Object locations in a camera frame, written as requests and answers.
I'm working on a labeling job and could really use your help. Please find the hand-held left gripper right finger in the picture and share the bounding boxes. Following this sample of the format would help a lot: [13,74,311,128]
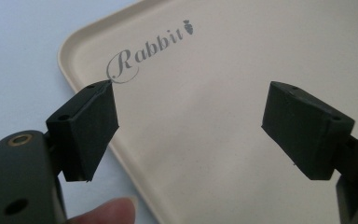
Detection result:
[261,80,356,181]

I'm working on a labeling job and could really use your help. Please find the beige plastic tray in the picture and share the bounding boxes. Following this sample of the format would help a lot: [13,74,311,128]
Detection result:
[57,0,358,224]

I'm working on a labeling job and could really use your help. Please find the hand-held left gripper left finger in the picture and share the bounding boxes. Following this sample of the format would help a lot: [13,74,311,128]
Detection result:
[45,79,120,183]

